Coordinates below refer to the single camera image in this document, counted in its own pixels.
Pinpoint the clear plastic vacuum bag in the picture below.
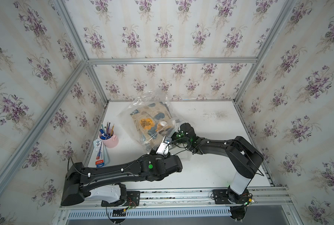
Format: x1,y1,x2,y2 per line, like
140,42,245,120
117,91,186,151

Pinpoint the beige floral fleece blanket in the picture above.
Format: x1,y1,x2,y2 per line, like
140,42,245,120
130,102,175,145

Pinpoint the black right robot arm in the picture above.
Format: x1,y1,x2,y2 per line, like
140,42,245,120
172,123,264,197

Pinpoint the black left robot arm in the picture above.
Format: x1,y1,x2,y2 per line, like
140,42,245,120
61,154,183,206

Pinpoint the pink pen cup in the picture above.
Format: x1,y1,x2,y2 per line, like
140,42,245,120
99,133,119,149

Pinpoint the blue pen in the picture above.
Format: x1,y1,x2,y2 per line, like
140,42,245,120
99,129,108,140

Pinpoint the white toothpaste box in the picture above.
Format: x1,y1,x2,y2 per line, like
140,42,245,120
93,139,110,168

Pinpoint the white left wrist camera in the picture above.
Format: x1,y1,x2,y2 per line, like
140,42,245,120
156,136,172,156

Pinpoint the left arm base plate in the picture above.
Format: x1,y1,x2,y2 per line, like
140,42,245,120
101,191,141,207

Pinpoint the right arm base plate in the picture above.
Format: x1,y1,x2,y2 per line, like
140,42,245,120
210,188,253,206

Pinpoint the aluminium mounting rail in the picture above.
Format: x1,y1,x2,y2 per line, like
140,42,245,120
60,186,293,210

